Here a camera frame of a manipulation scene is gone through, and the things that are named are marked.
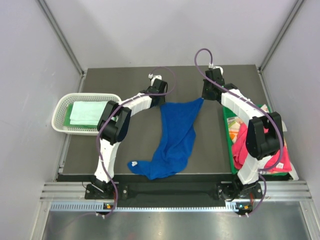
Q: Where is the blue towel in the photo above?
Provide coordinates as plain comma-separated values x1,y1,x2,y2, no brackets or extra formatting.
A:
127,97,204,180

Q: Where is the white mint towel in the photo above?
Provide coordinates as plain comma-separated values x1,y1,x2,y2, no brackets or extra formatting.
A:
69,101,107,126

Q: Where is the green microfiber towel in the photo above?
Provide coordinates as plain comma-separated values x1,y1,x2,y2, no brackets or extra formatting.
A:
63,103,97,129

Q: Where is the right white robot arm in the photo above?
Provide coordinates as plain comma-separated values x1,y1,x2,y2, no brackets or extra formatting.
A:
202,67,284,198

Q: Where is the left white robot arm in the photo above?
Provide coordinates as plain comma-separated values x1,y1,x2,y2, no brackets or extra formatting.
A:
92,74,168,199

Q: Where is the green plastic bin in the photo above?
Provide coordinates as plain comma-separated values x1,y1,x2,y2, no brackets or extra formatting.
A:
222,107,293,176

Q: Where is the pink red towel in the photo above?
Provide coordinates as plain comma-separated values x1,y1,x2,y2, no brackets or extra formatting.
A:
231,123,292,173

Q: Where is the white perforated plastic basket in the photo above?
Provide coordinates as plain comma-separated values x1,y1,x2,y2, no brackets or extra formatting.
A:
51,92,121,136

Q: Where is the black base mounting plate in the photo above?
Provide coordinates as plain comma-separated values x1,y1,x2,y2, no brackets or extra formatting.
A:
84,174,262,207

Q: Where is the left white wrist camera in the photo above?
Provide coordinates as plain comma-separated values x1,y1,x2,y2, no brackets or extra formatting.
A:
148,73,162,81

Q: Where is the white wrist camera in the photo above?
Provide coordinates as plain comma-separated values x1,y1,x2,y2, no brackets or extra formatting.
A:
208,63,224,75
148,73,162,81

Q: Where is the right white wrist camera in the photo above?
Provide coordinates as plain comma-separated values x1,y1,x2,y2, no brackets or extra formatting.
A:
208,63,224,75

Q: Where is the slotted grey cable duct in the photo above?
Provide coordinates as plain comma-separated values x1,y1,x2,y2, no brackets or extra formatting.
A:
50,201,249,213

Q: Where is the aluminium frame rail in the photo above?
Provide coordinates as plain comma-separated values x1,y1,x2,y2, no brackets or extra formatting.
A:
40,180,312,201

